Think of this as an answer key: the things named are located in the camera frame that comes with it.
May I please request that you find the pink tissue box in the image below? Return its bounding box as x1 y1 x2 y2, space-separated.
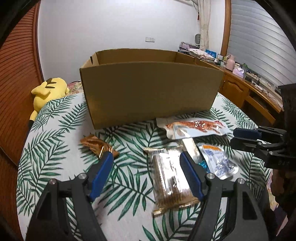
232 64 247 79

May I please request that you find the white orange-striped snack pouch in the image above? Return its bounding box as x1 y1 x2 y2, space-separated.
198 143 239 180

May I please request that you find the white floral curtain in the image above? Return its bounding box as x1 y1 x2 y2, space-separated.
198 0 211 51

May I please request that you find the yellow Pikachu plush toy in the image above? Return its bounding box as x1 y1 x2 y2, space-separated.
30 77 70 121

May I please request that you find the pink kettle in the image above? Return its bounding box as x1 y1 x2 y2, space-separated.
225 55 235 71

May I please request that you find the white power strip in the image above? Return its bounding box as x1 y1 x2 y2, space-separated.
253 84 268 92

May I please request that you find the white chicken feet snack bag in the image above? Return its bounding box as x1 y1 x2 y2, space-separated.
156 118 231 140

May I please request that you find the grey window roller blind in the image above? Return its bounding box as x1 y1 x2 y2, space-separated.
227 1 295 86

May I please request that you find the white wall switch plate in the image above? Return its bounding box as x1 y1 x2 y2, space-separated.
145 37 155 43

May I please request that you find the wooden desk cabinet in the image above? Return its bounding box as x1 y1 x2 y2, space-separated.
177 51 284 127

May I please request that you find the folded floral cloth pile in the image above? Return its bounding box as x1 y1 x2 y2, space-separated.
188 48 215 63

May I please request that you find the brown cardboard box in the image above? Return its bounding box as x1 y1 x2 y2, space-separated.
80 49 224 130

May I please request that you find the palm leaf print bedsheet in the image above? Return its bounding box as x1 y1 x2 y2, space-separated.
16 92 273 241

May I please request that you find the floral quilt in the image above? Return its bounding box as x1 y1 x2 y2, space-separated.
67 81 83 95

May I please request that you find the small white desk fan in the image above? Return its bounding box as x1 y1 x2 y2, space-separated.
194 34 201 47

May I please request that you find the small brown snack packet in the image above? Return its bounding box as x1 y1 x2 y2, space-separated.
80 135 119 158

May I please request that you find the wooden louvered wardrobe door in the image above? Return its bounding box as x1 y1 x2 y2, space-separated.
1 1 44 166

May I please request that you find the gold clear cracker pack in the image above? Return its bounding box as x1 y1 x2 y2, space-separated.
144 146 199 217

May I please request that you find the blue foil candy wrapper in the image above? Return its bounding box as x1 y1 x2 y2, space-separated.
198 160 210 173

